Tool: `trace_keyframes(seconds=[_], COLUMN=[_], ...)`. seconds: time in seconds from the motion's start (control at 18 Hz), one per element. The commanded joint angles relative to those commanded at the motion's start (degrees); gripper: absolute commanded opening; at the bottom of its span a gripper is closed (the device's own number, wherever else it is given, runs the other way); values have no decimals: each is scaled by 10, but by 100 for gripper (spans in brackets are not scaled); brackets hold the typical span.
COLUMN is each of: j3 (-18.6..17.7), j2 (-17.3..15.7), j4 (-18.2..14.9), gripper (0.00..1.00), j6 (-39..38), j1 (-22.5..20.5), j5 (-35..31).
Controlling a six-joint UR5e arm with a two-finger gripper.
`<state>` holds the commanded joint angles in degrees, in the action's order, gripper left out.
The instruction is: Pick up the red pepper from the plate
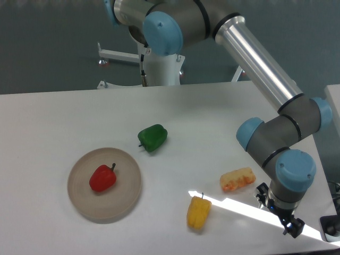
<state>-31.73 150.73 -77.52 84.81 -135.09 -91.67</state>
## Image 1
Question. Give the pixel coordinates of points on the orange toy bread piece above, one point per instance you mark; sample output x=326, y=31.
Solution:
x=237, y=179

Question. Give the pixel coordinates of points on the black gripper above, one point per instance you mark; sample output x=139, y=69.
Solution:
x=283, y=210

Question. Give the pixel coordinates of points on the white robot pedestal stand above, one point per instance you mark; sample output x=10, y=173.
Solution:
x=202, y=63

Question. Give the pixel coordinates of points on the red toy pepper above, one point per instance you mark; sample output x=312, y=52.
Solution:
x=103, y=178

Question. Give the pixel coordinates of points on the black device at table edge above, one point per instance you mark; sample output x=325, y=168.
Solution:
x=330, y=227

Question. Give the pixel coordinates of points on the yellow toy pepper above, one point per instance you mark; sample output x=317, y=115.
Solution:
x=198, y=212

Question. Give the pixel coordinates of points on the white side table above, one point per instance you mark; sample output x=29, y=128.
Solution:
x=333, y=95

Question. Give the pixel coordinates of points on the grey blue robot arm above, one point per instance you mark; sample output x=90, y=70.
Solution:
x=161, y=29

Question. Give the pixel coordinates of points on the green toy pepper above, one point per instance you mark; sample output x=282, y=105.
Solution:
x=151, y=138

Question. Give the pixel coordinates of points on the beige round plate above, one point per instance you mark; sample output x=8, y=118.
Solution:
x=115, y=202

